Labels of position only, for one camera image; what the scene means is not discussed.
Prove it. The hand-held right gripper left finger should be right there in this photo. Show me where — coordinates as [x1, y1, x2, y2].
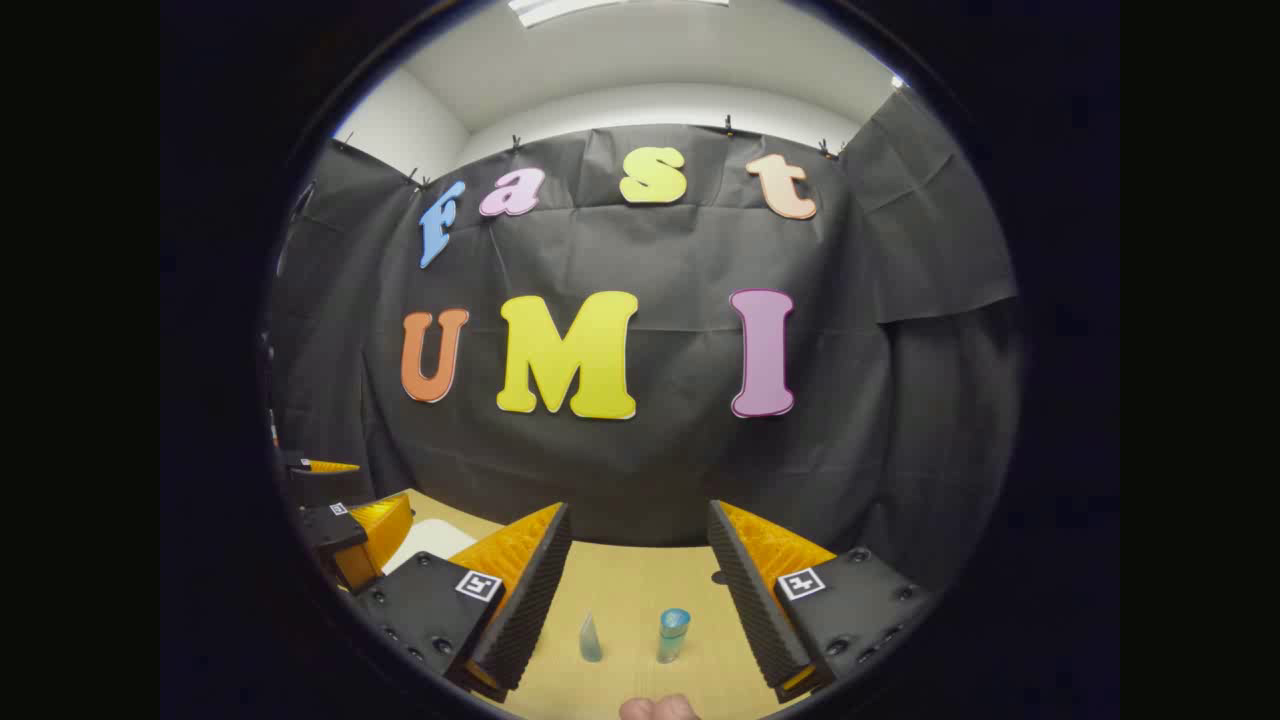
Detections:
[355, 500, 574, 703]

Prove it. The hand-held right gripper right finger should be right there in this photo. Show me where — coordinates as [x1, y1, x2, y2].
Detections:
[707, 499, 937, 704]

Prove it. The blue green gradient bottle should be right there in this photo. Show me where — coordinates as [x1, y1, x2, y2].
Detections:
[656, 607, 692, 665]

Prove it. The white suitcase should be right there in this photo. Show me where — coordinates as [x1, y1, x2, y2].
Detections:
[383, 518, 479, 576]

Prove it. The black backdrop cloth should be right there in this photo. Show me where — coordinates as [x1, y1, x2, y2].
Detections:
[268, 85, 1023, 601]

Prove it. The ceiling light panel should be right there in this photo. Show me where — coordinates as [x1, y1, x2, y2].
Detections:
[508, 0, 731, 28]

